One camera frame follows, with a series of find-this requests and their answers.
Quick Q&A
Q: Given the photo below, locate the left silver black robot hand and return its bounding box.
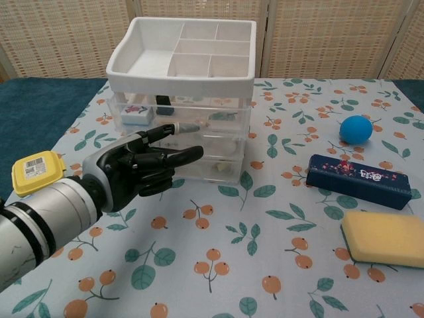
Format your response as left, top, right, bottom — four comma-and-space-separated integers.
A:
81, 121, 205, 213

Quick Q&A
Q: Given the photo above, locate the clear plastic drawer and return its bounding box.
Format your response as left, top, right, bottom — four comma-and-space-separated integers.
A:
170, 158, 242, 185
145, 134, 246, 164
107, 95, 252, 140

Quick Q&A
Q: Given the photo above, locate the white drawer organizer box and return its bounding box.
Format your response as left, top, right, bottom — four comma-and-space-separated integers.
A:
106, 17, 258, 185

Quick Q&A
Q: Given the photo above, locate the dark blue rectangular box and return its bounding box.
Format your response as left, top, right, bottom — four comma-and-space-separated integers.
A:
305, 153, 413, 210

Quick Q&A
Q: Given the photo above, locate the green container with yellow lid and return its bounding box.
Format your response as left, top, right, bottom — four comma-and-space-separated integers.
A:
11, 150, 67, 199

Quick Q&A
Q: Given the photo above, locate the floral patterned tablecloth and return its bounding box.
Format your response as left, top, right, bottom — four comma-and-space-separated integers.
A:
0, 78, 424, 318

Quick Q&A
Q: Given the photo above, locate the blue ball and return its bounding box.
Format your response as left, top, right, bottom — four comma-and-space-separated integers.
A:
339, 115, 374, 146

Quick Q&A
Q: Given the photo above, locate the bamboo folding screen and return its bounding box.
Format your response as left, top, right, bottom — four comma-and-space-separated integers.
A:
0, 0, 424, 83

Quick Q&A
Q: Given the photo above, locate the yellow sponge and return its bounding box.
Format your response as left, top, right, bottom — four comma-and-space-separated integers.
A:
341, 210, 424, 269

